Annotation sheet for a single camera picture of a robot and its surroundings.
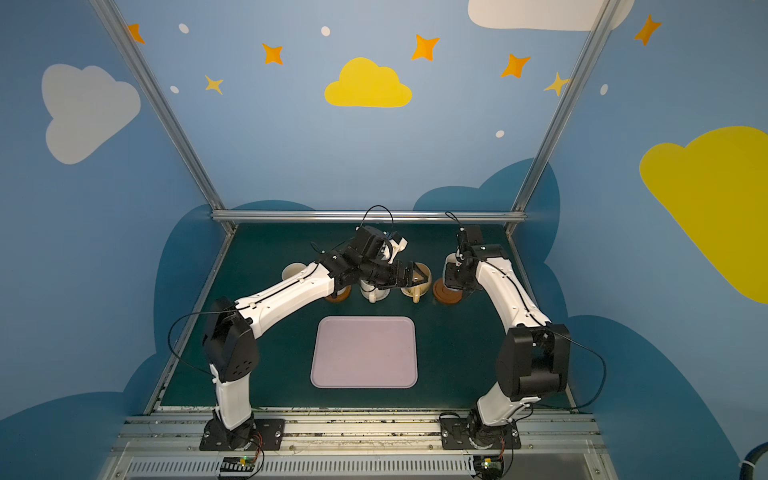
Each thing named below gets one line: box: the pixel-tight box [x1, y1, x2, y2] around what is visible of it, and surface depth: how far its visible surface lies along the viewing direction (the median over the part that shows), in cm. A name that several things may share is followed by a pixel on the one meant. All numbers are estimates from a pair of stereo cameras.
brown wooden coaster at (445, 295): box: [433, 278, 463, 305], surface depth 103 cm
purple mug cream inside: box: [281, 263, 307, 281], surface depth 100 cm
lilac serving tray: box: [310, 316, 418, 389], surface depth 91 cm
